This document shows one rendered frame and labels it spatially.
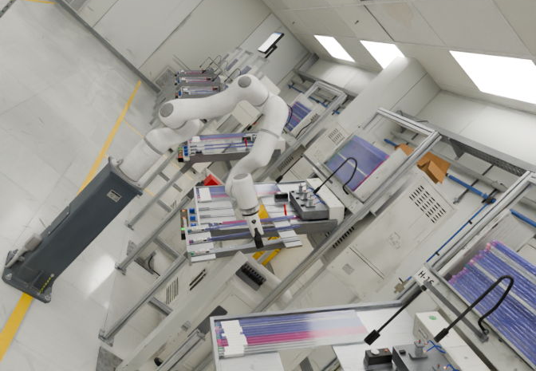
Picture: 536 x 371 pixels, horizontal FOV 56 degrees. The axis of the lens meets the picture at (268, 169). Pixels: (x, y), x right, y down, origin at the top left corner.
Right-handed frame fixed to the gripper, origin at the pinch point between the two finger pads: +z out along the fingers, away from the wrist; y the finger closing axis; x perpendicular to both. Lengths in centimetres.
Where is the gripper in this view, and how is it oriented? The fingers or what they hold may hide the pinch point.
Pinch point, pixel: (258, 242)
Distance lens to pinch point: 218.1
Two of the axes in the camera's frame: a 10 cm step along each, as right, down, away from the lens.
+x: -9.5, 2.8, -1.1
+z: 2.3, 9.1, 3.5
